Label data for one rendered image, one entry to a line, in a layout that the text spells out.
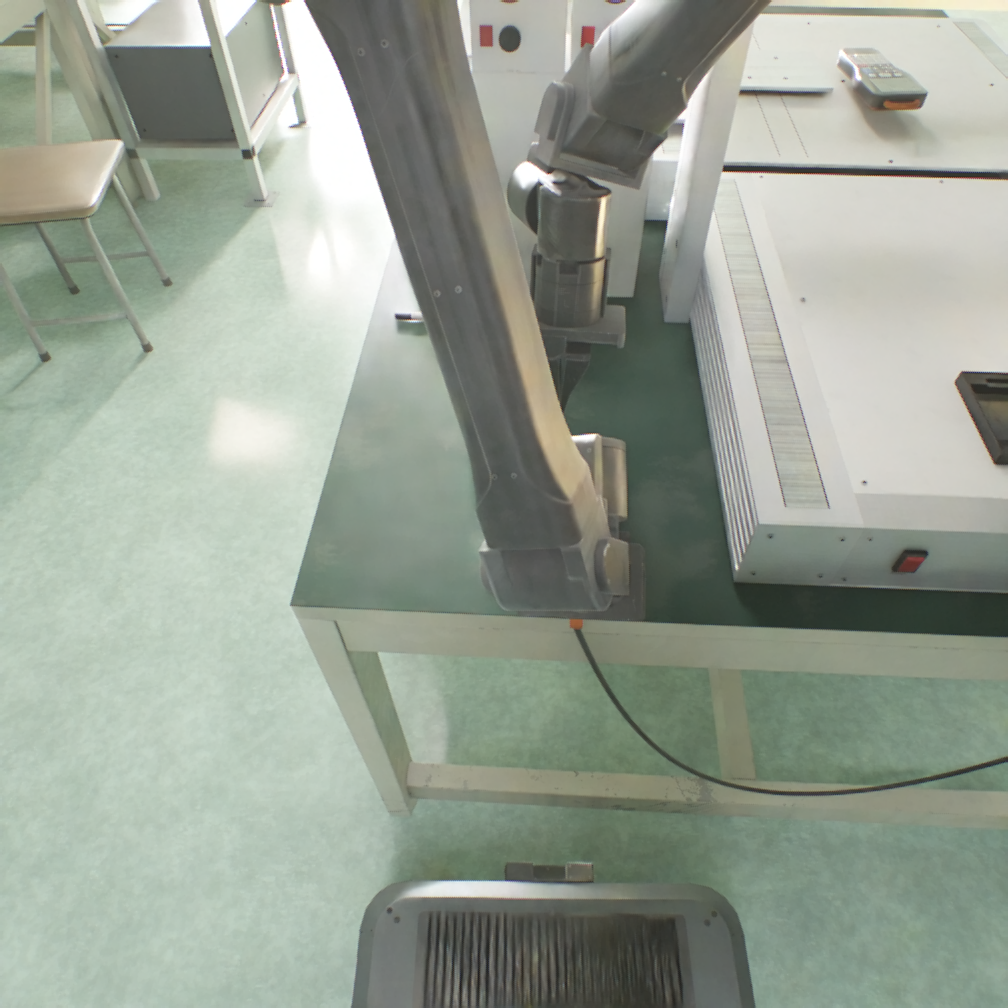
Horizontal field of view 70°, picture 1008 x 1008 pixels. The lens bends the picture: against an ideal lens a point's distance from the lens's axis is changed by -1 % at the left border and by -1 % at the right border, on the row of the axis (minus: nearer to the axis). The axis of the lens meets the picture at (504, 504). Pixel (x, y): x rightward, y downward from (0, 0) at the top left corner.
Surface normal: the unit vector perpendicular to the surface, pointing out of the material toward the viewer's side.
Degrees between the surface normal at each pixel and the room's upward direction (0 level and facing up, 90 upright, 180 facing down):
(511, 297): 69
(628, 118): 120
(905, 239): 0
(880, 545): 90
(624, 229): 90
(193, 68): 90
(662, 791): 0
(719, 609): 0
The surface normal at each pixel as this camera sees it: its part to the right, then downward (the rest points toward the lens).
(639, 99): 0.00, 0.99
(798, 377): -0.01, -0.63
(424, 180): -0.32, 0.55
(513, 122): -0.06, 0.78
